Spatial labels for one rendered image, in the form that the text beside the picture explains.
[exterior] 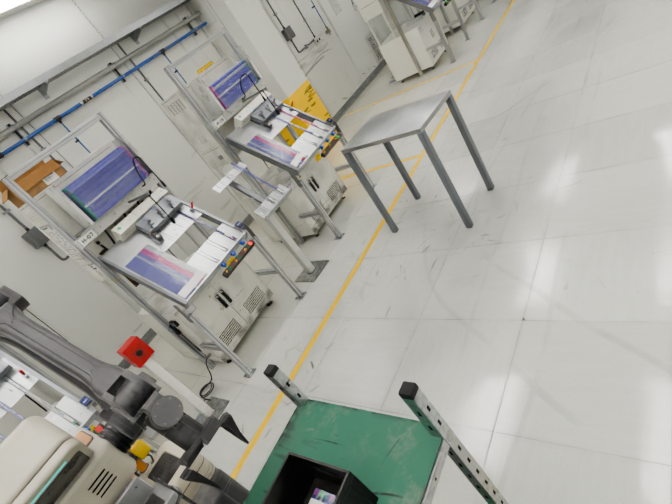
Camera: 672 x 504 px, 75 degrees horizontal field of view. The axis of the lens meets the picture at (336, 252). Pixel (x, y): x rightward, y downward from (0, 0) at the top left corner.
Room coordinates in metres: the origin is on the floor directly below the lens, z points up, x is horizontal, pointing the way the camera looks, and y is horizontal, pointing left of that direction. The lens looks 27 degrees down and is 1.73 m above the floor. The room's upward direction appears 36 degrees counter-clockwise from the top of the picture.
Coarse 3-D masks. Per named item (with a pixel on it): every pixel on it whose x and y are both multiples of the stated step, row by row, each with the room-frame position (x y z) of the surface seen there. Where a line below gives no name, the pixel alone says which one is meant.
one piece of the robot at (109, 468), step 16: (80, 432) 1.00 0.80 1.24; (112, 432) 0.96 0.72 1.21; (96, 448) 0.92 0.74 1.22; (112, 448) 0.92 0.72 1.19; (128, 448) 0.95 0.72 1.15; (96, 464) 0.89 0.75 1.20; (112, 464) 0.90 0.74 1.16; (128, 464) 0.92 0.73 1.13; (80, 480) 0.86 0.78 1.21; (96, 480) 0.88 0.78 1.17; (112, 480) 0.89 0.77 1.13; (128, 480) 0.90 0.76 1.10; (64, 496) 0.84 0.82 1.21; (80, 496) 0.85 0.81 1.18; (96, 496) 0.86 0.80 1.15; (112, 496) 0.88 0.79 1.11
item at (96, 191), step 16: (112, 160) 3.31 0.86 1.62; (128, 160) 3.37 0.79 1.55; (80, 176) 3.19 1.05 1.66; (96, 176) 3.21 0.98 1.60; (112, 176) 3.26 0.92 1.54; (128, 176) 3.31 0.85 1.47; (144, 176) 3.37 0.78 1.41; (64, 192) 3.12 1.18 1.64; (80, 192) 3.11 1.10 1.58; (96, 192) 3.16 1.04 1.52; (112, 192) 3.21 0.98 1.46; (128, 192) 3.26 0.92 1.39; (80, 208) 3.13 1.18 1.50; (96, 208) 3.11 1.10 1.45
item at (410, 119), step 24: (432, 96) 2.79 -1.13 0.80; (384, 120) 3.00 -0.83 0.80; (408, 120) 2.69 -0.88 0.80; (456, 120) 2.70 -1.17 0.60; (360, 144) 2.88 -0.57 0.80; (384, 144) 3.25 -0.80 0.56; (360, 168) 3.03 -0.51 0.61; (480, 168) 2.69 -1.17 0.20; (456, 192) 2.47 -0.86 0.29; (384, 216) 3.02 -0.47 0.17
